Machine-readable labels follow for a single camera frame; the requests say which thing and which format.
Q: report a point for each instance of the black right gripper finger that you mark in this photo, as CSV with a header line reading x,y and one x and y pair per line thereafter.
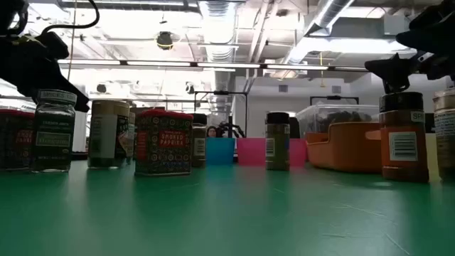
x,y
442,67
394,69

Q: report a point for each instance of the person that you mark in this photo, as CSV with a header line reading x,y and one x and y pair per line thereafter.
x,y
212,132

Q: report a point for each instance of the ceiling light strip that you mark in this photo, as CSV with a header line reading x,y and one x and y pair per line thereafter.
x,y
160,63

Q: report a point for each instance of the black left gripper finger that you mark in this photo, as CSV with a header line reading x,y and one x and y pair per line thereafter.
x,y
82,103

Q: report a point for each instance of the tan lid spice jar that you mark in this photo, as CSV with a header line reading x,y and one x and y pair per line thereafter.
x,y
106,135
446,142

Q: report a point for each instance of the blue plastic bin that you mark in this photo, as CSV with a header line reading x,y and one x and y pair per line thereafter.
x,y
220,151

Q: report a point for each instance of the black ceiling dome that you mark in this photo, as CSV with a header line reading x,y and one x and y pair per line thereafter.
x,y
164,40

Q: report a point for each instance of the orange spice bottle black lid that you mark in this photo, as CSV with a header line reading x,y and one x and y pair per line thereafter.
x,y
403,149

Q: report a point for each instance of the clear plastic storage box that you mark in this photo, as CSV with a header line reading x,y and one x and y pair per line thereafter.
x,y
320,117

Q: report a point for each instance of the green table mat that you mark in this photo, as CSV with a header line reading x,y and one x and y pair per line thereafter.
x,y
227,213

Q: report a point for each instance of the pink plastic bin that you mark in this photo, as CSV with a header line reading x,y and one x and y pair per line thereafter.
x,y
250,151

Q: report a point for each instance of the orange plastic bin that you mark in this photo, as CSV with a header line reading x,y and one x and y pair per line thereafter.
x,y
341,149

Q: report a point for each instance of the green spice bottle black lid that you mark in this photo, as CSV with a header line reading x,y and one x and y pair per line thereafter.
x,y
199,145
277,149

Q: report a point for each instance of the low black metal frame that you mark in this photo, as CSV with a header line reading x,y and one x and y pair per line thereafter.
x,y
334,97

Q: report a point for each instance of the black background screen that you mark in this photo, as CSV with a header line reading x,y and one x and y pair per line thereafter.
x,y
294,128

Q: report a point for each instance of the black background robot arm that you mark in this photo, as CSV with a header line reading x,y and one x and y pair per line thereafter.
x,y
231,129

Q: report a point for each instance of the yellow-green plastic bin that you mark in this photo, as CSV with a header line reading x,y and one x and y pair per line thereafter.
x,y
432,156

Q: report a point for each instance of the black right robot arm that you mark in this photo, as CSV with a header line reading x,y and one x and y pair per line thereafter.
x,y
440,14

